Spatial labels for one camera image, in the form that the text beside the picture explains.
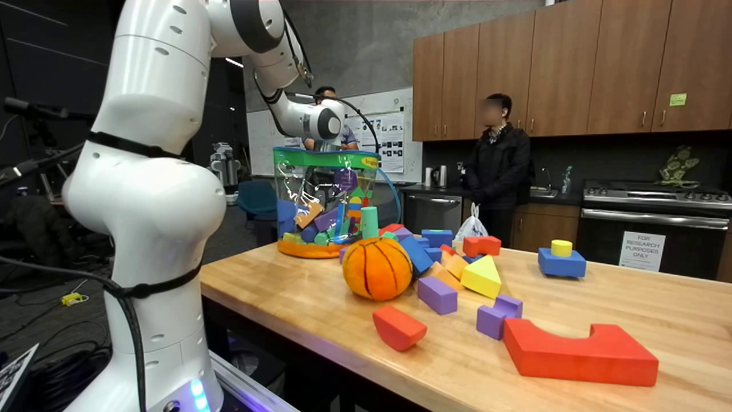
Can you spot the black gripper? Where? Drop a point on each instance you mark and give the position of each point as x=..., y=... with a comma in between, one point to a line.
x=322, y=183

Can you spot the clear plastic toy basket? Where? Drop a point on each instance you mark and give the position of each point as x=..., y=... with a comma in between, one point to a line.
x=328, y=160

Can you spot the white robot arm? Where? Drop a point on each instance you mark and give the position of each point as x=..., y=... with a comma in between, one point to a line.
x=145, y=198

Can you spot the tan block with stripes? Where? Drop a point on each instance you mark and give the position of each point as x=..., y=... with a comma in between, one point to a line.
x=310, y=214

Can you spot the small blue foam block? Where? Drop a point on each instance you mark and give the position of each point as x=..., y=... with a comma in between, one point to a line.
x=286, y=216

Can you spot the green foam cylinder block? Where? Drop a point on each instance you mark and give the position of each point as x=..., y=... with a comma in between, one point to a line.
x=369, y=222

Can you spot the teal chair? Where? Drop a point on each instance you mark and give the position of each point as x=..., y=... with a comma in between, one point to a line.
x=256, y=199

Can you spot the small red block piece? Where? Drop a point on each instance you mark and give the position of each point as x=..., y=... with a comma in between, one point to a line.
x=388, y=227

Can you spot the person behind robot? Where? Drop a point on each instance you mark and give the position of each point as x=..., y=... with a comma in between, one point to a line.
x=324, y=91

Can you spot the purple foam cube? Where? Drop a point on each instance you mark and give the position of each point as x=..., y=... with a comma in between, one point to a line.
x=403, y=233

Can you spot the orange plush basketball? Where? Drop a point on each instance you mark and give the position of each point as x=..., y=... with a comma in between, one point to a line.
x=378, y=267

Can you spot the stainless steel dishwasher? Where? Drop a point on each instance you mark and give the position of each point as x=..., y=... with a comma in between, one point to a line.
x=431, y=214

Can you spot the steel canister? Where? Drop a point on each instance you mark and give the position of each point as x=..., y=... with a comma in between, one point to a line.
x=440, y=174

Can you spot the large blue foam block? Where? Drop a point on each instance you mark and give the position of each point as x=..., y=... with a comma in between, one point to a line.
x=416, y=253

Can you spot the blue flat foam block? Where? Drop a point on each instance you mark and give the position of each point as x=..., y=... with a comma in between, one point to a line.
x=438, y=237

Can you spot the white plastic bag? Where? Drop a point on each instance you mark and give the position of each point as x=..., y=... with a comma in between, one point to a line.
x=470, y=231

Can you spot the tan foam block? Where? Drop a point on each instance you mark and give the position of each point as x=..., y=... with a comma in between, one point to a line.
x=447, y=282
x=452, y=264

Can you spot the purple rectangular foam block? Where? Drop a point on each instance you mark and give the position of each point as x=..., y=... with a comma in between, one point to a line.
x=435, y=296

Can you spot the small red foam block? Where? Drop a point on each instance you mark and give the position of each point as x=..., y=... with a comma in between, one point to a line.
x=399, y=327

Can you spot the red rectangular foam block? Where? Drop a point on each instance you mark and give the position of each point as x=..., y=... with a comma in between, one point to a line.
x=480, y=246

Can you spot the person in black jacket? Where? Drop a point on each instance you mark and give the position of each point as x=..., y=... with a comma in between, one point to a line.
x=498, y=167

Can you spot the yellow triangular foam block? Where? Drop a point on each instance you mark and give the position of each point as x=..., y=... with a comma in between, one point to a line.
x=480, y=277

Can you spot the purple stepped foam block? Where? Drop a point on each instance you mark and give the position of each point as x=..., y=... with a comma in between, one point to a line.
x=494, y=321

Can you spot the wooden lower cabinet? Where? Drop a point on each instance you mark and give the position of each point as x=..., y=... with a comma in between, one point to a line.
x=544, y=225
x=724, y=255

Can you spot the yellow foam cylinder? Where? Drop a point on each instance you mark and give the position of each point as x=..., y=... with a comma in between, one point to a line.
x=560, y=248

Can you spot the blue square base block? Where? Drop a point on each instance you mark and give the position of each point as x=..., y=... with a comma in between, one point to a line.
x=563, y=265

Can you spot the yellow item on floor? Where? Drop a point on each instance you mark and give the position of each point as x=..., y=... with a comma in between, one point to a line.
x=74, y=297

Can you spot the wooden upper cabinets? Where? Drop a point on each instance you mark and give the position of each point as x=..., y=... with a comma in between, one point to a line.
x=578, y=69

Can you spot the large red arch block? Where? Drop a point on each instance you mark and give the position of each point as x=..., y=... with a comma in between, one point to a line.
x=550, y=357

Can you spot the white paper sign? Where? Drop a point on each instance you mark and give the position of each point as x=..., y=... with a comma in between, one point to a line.
x=641, y=253

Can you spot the green potted plant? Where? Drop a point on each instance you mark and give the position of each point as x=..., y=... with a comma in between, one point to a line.
x=677, y=167

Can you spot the green sticky note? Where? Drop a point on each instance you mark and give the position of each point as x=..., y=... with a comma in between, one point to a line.
x=677, y=98

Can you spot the black electronic box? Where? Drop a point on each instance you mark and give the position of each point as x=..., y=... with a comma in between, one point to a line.
x=686, y=242

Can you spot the white wall board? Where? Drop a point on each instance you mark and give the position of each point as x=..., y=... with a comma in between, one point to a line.
x=388, y=137

